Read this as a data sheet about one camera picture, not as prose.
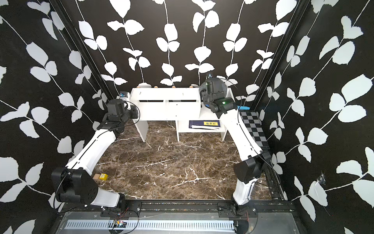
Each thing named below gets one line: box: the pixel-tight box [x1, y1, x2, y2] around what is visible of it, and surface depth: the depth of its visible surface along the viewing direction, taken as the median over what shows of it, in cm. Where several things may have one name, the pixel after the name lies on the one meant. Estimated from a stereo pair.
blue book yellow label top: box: [188, 119, 221, 130], surface depth 94 cm
